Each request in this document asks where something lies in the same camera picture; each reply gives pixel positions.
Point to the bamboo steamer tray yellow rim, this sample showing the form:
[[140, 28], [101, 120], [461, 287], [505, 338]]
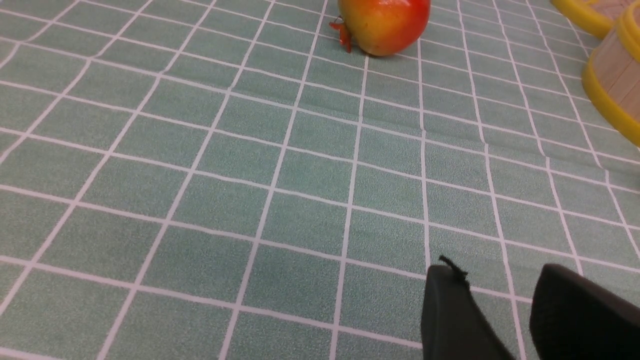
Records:
[[611, 76]]

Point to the green checkered tablecloth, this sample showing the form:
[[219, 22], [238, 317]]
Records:
[[221, 180]]

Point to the woven bamboo steamer lid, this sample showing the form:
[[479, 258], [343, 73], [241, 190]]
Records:
[[596, 17]]

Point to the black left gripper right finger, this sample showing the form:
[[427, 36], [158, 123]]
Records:
[[574, 318]]

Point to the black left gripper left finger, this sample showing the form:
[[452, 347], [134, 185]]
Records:
[[453, 327]]

